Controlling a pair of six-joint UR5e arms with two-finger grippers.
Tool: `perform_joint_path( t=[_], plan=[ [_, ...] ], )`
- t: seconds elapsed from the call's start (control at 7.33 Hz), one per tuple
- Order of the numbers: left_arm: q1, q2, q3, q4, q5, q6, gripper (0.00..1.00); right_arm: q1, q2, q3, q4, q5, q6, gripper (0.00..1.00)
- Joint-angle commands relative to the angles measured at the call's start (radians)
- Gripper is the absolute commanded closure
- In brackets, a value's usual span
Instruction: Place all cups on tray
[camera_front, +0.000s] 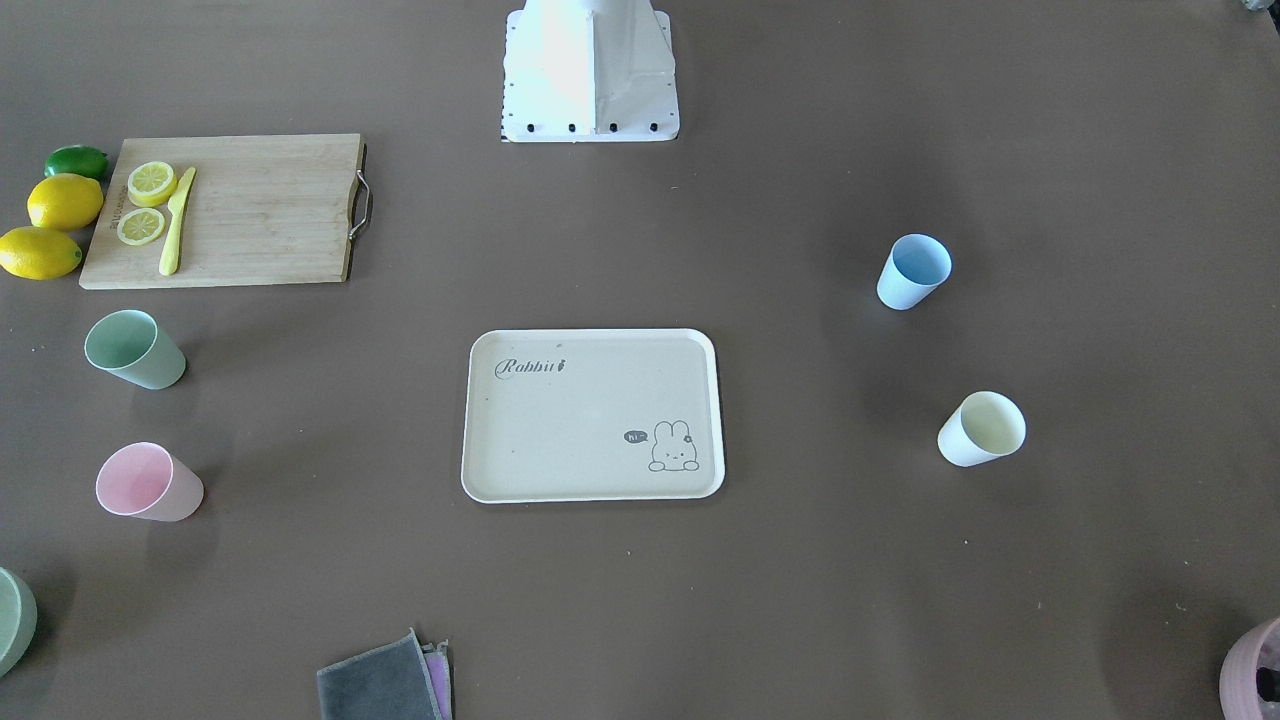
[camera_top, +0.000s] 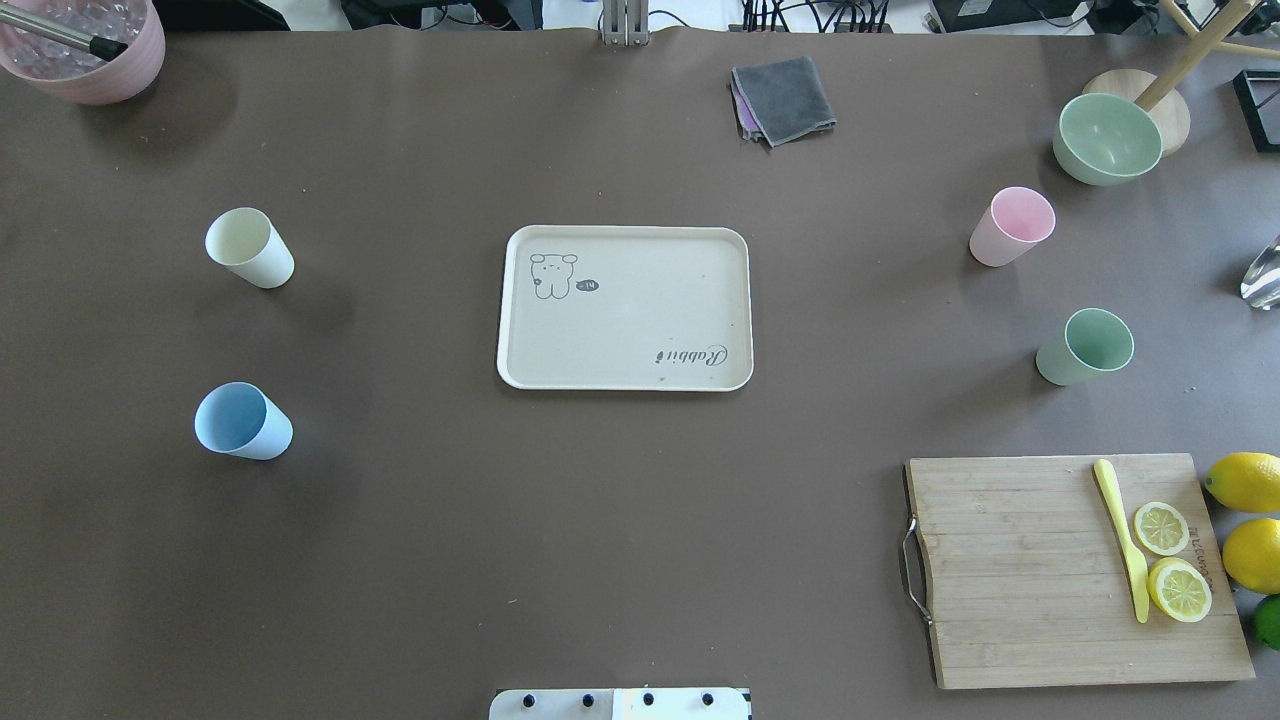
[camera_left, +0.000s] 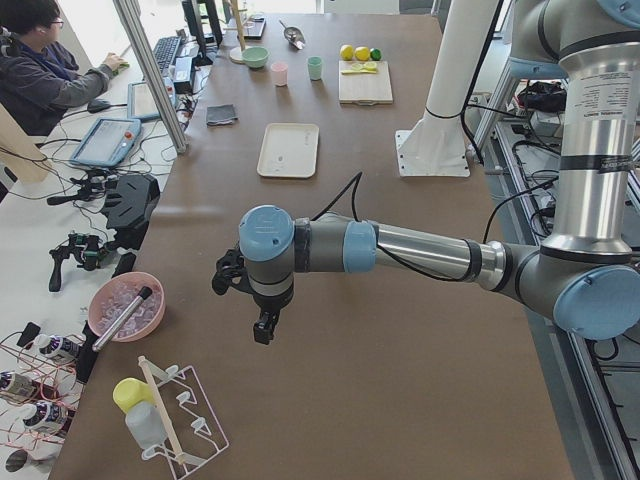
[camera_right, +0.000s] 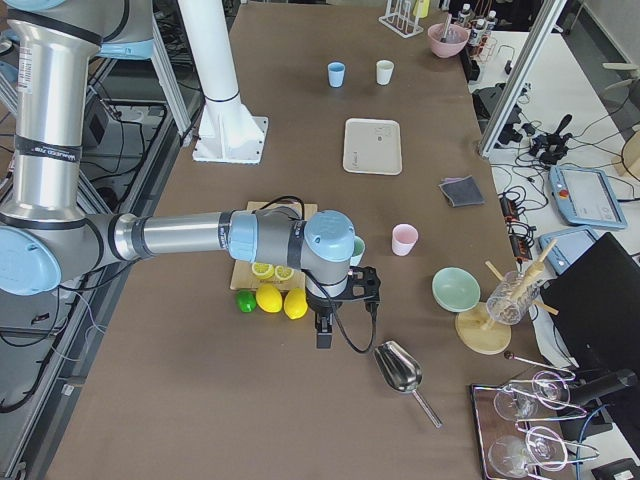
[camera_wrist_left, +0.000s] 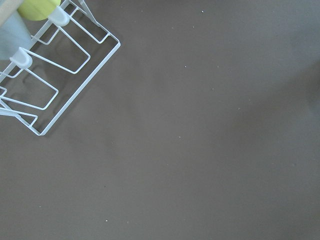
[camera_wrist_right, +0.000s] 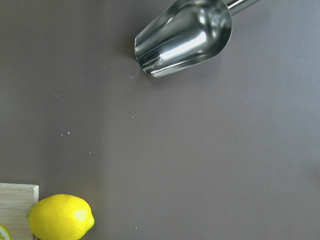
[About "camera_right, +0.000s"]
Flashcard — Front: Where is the blue cup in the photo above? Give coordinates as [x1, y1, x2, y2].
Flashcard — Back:
[327, 61, 346, 88]

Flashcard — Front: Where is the pink cup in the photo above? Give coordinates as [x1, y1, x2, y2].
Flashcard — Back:
[391, 223, 419, 256]

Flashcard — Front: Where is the pink bowl with ice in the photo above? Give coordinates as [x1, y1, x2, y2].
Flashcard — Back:
[427, 24, 470, 58]

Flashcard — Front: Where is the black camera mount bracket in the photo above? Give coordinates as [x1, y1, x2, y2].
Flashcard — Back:
[349, 266, 381, 316]

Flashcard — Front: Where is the white pedestal column base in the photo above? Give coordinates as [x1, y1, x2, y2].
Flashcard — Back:
[179, 0, 268, 165]

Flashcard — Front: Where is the green cup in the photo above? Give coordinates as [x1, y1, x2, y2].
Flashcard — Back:
[350, 236, 366, 266]

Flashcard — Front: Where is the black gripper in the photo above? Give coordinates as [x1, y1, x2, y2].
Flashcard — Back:
[305, 279, 347, 349]

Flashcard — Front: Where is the wine glass rack tray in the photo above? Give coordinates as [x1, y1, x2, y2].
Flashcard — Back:
[470, 370, 599, 479]

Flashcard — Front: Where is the aluminium frame post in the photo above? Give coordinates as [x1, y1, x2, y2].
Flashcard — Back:
[478, 0, 566, 159]

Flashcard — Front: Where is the clear glass mug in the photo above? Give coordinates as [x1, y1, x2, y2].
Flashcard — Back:
[486, 271, 539, 325]

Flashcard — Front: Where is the metal muddler in bowl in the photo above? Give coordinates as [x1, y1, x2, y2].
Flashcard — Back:
[440, 13, 452, 43]

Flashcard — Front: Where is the green bowl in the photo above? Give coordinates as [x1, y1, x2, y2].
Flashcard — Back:
[432, 267, 481, 313]

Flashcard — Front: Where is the whole yellow lemon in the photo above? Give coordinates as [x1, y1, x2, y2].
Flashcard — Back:
[255, 284, 283, 313]
[283, 288, 308, 320]

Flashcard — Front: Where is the wooden cutting board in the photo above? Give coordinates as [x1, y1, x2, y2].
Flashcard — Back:
[229, 201, 318, 292]

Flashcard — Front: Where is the yellow cup on rack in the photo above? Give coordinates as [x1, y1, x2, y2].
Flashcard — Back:
[413, 0, 430, 19]

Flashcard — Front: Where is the wooden cup tree stand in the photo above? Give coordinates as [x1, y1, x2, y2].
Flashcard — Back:
[455, 240, 559, 355]

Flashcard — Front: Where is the black laptop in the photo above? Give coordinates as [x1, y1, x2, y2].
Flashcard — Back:
[542, 233, 639, 372]

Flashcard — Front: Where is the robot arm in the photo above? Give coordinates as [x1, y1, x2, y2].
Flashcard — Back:
[1, 1, 355, 348]

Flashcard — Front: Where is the green lime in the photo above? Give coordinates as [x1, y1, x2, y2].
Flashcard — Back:
[235, 290, 257, 313]

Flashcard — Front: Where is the grey folded cloth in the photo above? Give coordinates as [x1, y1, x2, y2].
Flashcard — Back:
[439, 175, 485, 208]

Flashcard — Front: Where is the metal ice scoop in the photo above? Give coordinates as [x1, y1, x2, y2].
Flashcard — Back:
[374, 340, 443, 428]

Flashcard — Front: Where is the cream white cup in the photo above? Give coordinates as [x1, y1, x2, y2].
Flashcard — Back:
[376, 59, 395, 86]

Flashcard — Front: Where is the white wire cup rack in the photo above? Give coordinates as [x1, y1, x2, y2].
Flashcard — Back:
[378, 0, 424, 38]

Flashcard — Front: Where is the lemon half slice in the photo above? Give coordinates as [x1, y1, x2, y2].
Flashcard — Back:
[251, 262, 275, 280]
[274, 265, 295, 282]

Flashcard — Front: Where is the blue teach pendant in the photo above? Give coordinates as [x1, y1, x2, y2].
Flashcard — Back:
[538, 225, 599, 275]
[549, 165, 628, 230]

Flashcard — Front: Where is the cream rectangular tray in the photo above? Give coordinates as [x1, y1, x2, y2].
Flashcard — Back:
[342, 118, 402, 176]

